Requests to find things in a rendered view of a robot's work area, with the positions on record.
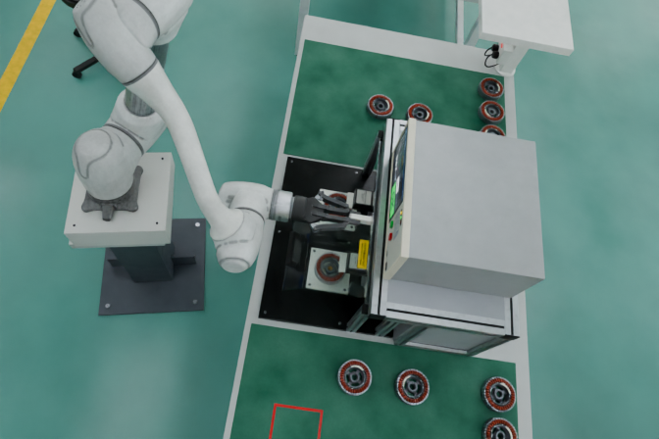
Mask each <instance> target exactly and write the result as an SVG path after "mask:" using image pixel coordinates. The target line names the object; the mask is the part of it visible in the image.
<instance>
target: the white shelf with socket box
mask: <svg viewBox="0 0 659 439"><path fill-rule="evenodd" d="M479 39H484V40H489V41H494V42H499V43H498V44H493V45H492V47H490V48H488V49H487V50H486V51H485V53H484V55H485V54H486V52H487V51H488V50H489V49H491V51H492V54H489V55H485V56H487V57H486V59H485V62H484V65H485V66H486V67H487V68H491V67H494V69H495V71H496V72H497V73H498V74H499V75H501V76H504V77H510V76H512V75H513V74H514V73H515V70H516V69H515V68H516V67H517V66H518V64H519V63H520V61H521V60H522V58H523V57H524V56H525V54H526V53H527V51H528V50H529V49H535V50H540V51H545V52H550V53H555V54H560V55H566V56H570V55H571V53H572V52H573V51H574V44H573V36H572V29H571V21H570V12H569V4H568V0H479ZM490 56H491V58H493V59H495V65H493V66H487V65H486V60H487V58H488V57H490Z"/></svg>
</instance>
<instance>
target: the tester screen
mask: <svg viewBox="0 0 659 439"><path fill-rule="evenodd" d="M406 134H407V128H406V130H405V132H404V134H403V136H402V138H401V140H400V142H399V144H398V146H397V148H396V150H395V151H396V156H397V154H398V159H397V171H396V172H395V170H394V183H393V185H394V184H395V182H396V183H397V178H398V177H399V187H398V202H397V207H398V206H399V204H400V202H401V201H402V196H403V180H404V166H405V150H406ZM393 185H392V187H393ZM392 187H391V192H392Z"/></svg>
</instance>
